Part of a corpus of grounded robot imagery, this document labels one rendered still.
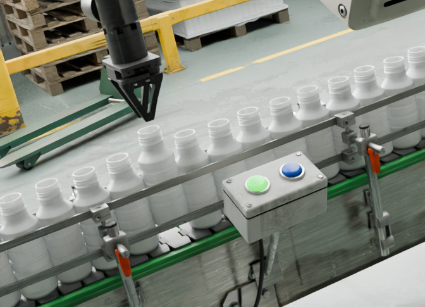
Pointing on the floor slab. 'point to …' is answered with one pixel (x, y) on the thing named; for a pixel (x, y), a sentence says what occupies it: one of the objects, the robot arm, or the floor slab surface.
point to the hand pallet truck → (107, 116)
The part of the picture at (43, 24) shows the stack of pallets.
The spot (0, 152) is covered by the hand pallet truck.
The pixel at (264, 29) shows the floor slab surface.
